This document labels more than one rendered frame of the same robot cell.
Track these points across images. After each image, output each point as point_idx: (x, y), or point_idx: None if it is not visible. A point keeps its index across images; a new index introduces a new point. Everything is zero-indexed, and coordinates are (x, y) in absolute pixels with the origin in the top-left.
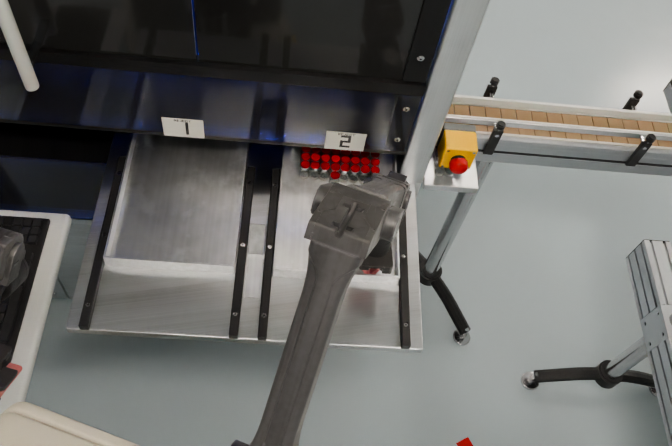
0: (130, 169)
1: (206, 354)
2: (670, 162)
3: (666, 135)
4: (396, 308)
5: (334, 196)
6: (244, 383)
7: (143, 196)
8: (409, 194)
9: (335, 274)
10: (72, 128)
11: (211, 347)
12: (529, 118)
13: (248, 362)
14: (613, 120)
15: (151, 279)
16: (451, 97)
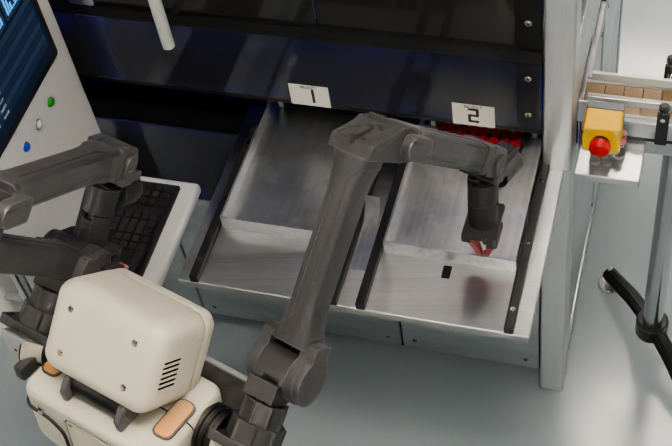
0: (260, 140)
1: (354, 396)
2: None
3: None
4: (509, 294)
5: (363, 119)
6: (394, 435)
7: (268, 166)
8: (501, 157)
9: (349, 173)
10: (212, 99)
11: (361, 389)
12: None
13: (403, 412)
14: None
15: (263, 243)
16: (571, 66)
